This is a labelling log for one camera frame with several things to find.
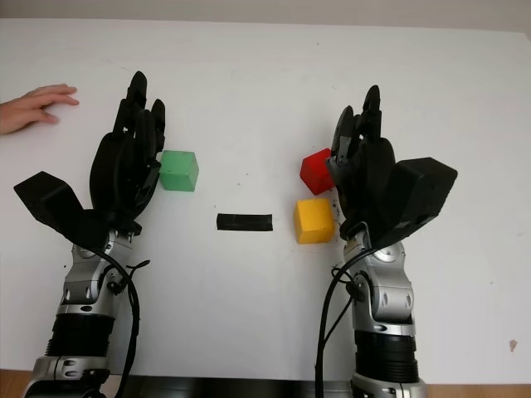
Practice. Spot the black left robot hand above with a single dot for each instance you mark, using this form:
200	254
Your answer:
120	166

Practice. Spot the bare person hand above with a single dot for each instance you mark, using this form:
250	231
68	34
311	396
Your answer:
29	110

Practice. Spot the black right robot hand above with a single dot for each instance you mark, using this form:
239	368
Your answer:
369	174

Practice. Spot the red wooden block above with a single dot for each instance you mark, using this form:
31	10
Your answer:
316	172

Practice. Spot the green wooden block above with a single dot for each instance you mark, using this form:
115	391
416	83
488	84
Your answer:
178	172

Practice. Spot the yellow wooden block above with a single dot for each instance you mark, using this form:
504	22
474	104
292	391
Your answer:
313	219

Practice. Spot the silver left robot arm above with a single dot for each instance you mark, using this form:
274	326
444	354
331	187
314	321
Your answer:
83	286

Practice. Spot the black tape strip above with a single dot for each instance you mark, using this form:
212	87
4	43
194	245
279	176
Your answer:
245	222

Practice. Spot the dark robot torso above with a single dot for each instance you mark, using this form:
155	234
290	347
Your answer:
228	389

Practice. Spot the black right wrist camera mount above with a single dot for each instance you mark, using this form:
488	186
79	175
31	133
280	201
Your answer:
423	186

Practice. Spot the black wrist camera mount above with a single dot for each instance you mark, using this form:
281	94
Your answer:
423	186
54	199

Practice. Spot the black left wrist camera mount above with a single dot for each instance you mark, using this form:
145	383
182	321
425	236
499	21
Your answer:
54	199

